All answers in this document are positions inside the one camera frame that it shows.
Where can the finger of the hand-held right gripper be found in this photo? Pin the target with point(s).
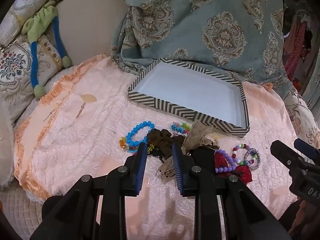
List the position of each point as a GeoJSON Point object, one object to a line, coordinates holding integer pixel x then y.
{"type": "Point", "coordinates": [285, 152]}
{"type": "Point", "coordinates": [306, 148]}

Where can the brown scrunchie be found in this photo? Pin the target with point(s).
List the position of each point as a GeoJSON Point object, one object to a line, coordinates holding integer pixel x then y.
{"type": "Point", "coordinates": [162, 137]}

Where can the striped cardboard box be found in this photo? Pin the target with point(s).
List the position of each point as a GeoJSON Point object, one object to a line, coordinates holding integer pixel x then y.
{"type": "Point", "coordinates": [190, 90]}

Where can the beige lace bow hair clip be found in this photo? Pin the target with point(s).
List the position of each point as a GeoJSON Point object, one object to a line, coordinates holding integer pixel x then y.
{"type": "Point", "coordinates": [197, 132]}

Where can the black pouch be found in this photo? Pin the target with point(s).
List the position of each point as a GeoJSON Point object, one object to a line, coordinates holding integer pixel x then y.
{"type": "Point", "coordinates": [205, 157]}

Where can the white quilted mattress cover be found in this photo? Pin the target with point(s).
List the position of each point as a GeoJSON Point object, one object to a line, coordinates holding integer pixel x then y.
{"type": "Point", "coordinates": [20, 212]}

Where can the teal damask cushion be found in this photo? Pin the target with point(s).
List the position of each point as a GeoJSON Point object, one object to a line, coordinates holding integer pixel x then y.
{"type": "Point", "coordinates": [200, 17]}

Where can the green and blue plush toy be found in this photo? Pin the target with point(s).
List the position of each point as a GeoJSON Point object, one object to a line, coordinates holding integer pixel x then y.
{"type": "Point", "coordinates": [40, 25]}

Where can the floral embroidered cushion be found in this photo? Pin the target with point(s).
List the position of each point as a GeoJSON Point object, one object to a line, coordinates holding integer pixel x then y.
{"type": "Point", "coordinates": [17, 67]}

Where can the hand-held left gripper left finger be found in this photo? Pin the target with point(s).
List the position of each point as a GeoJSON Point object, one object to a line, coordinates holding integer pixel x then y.
{"type": "Point", "coordinates": [140, 165]}

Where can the gold dangle earring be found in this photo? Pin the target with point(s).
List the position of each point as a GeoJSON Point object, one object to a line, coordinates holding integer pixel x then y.
{"type": "Point", "coordinates": [80, 111]}
{"type": "Point", "coordinates": [51, 113]}

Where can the embroidered bolster cushion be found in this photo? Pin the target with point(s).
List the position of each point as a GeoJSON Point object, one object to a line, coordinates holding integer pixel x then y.
{"type": "Point", "coordinates": [27, 2]}

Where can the hanging clothes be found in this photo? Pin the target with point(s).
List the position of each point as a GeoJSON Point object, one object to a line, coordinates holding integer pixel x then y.
{"type": "Point", "coordinates": [297, 40]}

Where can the pink fringed blanket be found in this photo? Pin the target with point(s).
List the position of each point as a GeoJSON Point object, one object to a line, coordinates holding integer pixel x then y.
{"type": "Point", "coordinates": [87, 142]}

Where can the beige card piece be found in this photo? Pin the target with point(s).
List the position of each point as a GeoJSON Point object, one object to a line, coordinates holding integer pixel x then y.
{"type": "Point", "coordinates": [88, 98]}

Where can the plain beige pillow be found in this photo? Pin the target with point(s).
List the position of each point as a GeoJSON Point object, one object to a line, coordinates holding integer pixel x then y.
{"type": "Point", "coordinates": [90, 30]}

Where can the floral bedspread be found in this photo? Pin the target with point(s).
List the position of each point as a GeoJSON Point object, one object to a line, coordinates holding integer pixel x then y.
{"type": "Point", "coordinates": [302, 120]}

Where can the red bow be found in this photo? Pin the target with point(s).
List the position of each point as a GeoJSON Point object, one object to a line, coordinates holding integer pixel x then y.
{"type": "Point", "coordinates": [243, 173]}

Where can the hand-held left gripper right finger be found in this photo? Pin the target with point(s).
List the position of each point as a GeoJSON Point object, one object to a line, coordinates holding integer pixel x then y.
{"type": "Point", "coordinates": [178, 167]}

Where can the person's right forearm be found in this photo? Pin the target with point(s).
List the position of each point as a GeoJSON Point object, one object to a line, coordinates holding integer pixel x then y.
{"type": "Point", "coordinates": [301, 215]}

